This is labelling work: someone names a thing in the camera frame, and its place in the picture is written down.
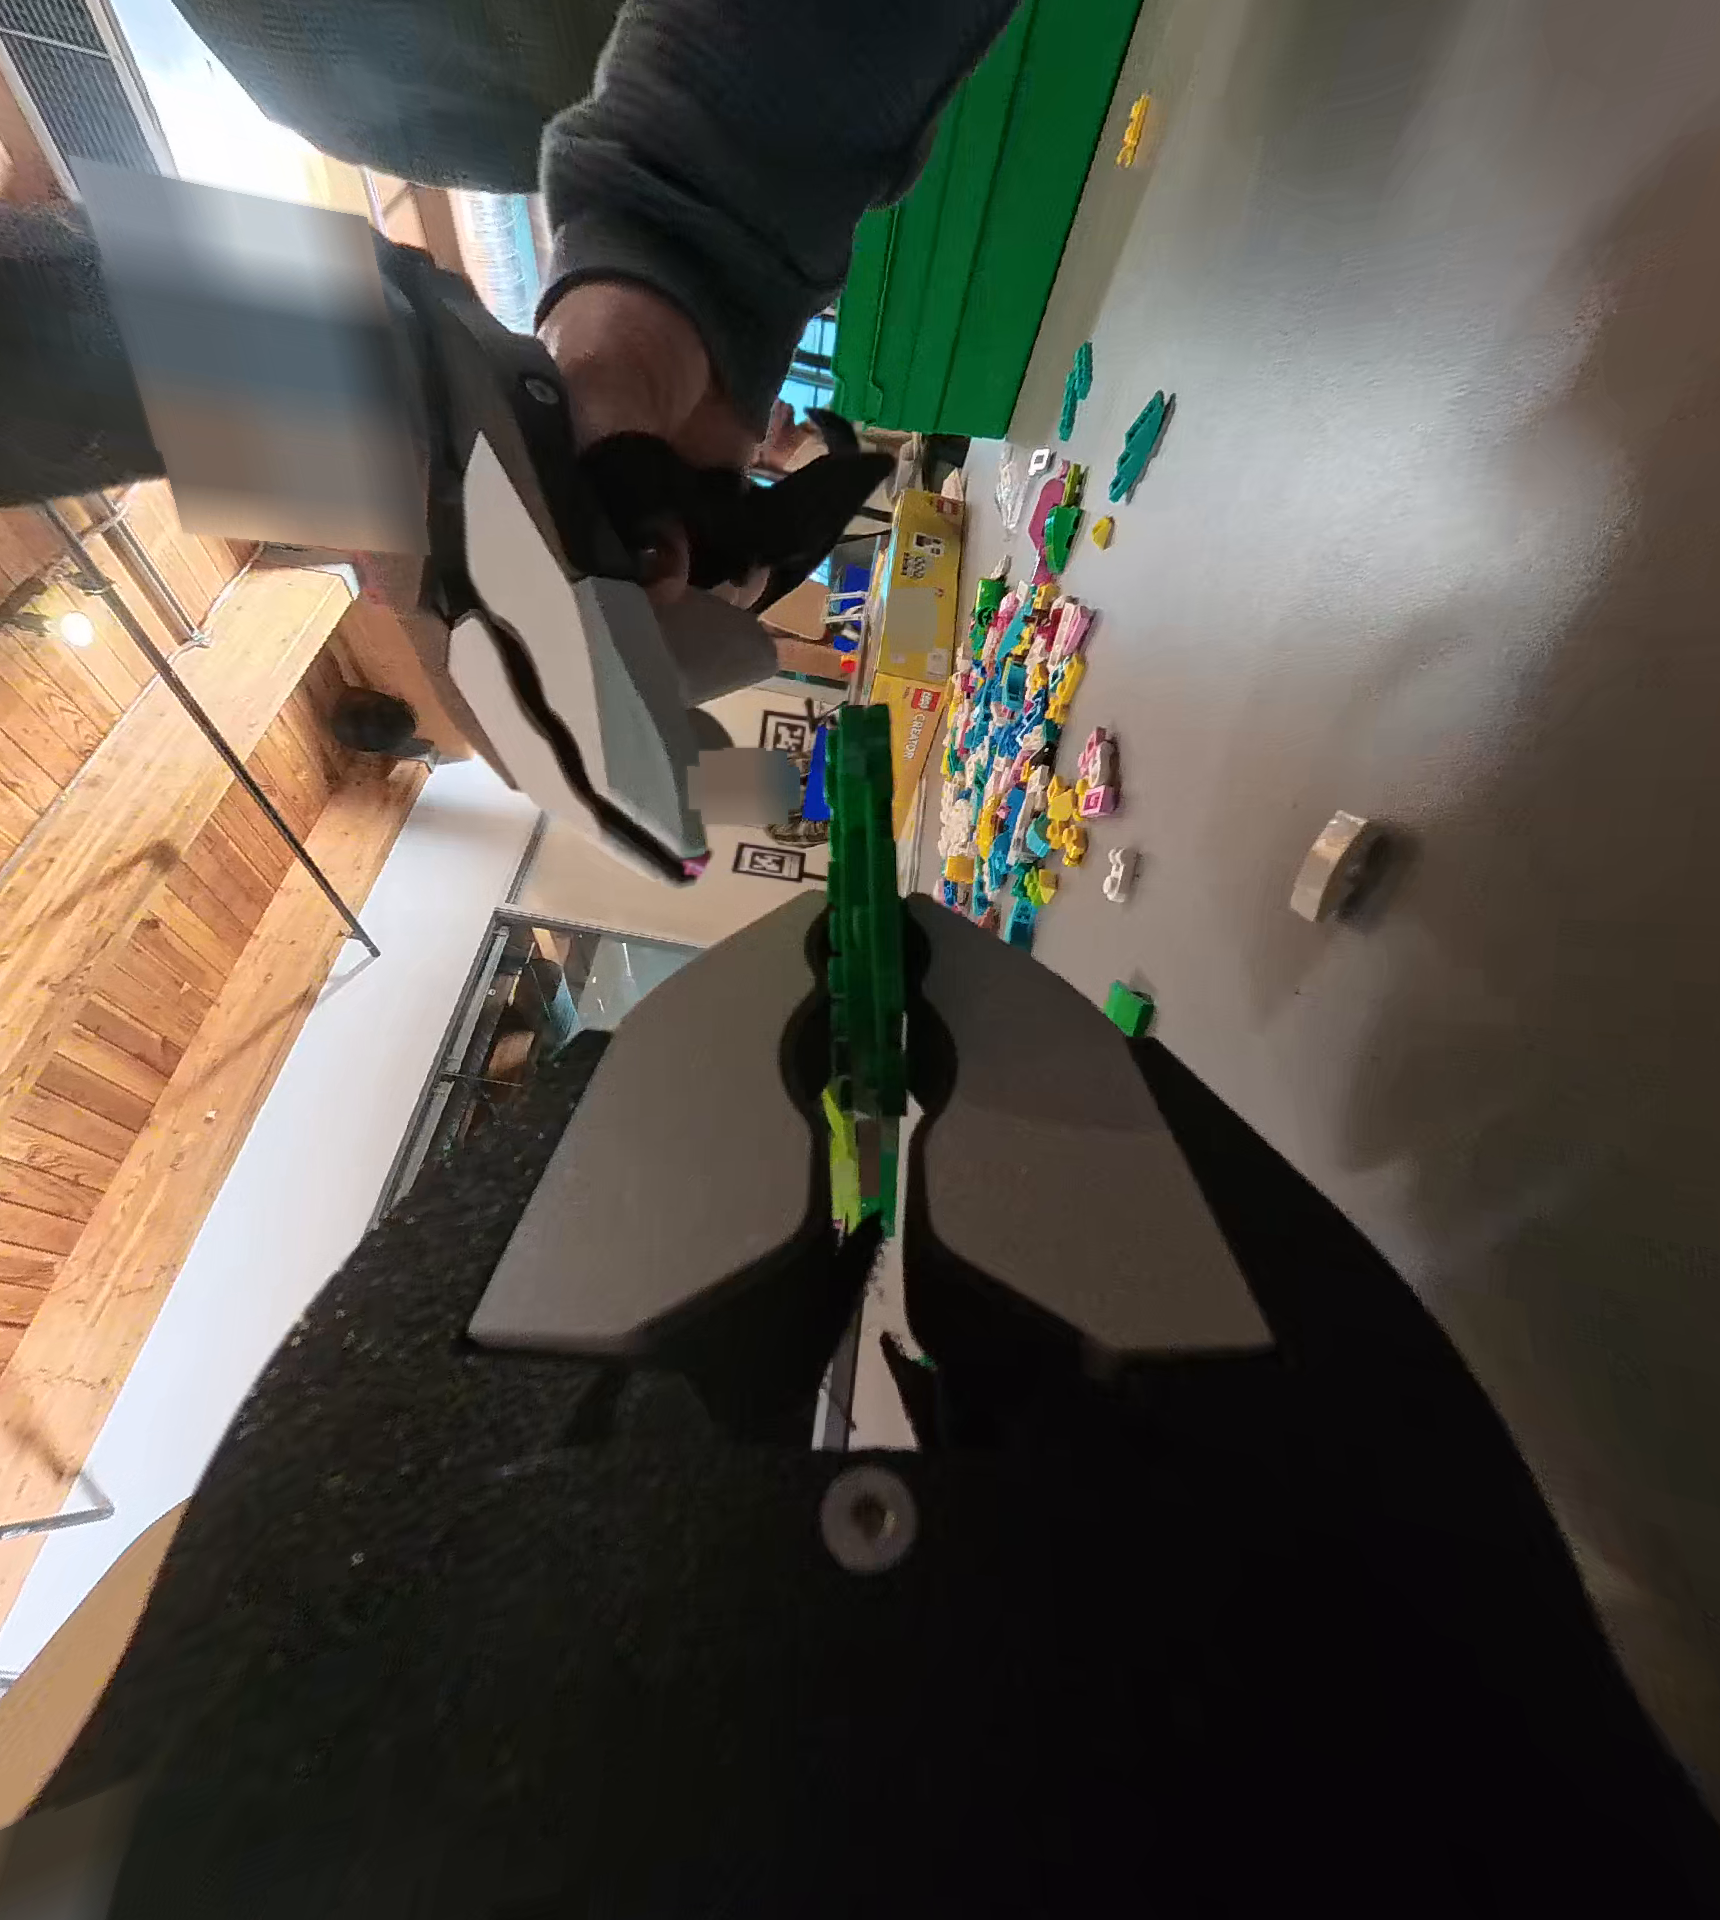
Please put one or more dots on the black round disc fixture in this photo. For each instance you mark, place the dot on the black round disc fixture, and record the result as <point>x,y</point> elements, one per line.
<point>377,721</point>

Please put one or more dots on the green storage bin stack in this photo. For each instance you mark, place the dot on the green storage bin stack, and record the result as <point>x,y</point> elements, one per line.
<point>980,224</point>

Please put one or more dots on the white flat lego plate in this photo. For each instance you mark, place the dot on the white flat lego plate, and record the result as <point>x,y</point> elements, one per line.
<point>1333,867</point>

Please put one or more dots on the wall air vent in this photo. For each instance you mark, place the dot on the wall air vent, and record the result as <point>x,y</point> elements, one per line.
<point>65,69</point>

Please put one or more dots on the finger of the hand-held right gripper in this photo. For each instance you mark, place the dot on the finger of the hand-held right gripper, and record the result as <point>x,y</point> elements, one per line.
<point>531,661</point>
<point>642,691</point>

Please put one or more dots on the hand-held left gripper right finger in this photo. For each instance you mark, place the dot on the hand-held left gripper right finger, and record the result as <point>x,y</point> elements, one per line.
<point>1084,1184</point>

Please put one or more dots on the black white marker poster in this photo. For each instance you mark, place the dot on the black white marker poster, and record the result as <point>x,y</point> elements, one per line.
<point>793,735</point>
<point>771,862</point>

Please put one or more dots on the person's right forearm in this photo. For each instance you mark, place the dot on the person's right forearm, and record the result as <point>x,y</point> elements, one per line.
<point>740,151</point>

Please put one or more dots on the grey metal pipe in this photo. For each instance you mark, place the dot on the grey metal pipe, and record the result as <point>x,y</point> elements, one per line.
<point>4,1530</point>

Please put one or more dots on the pastel colourful lego piece pile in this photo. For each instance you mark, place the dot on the pastel colourful lego piece pile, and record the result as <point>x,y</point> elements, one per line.
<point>1019,705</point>

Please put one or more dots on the green lego build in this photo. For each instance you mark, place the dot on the green lego build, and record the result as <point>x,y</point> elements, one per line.
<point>860,840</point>

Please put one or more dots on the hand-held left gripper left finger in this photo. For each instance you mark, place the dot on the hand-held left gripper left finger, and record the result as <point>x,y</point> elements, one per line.
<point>620,1171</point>

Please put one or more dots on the yellow lego box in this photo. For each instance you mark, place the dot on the yellow lego box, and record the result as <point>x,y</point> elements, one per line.
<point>913,600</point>

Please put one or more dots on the round ceiling lamp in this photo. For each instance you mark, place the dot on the round ceiling lamp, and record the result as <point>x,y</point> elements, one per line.
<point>76,626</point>

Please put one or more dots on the person's dark knit sweater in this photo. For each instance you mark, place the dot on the person's dark knit sweater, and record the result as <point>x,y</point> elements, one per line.
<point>20,360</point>

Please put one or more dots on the person's right hand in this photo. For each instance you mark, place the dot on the person's right hand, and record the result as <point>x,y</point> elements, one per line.
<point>634,369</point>

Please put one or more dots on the white lego clip piece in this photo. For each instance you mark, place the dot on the white lego clip piece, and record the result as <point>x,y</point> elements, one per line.
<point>1119,873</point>

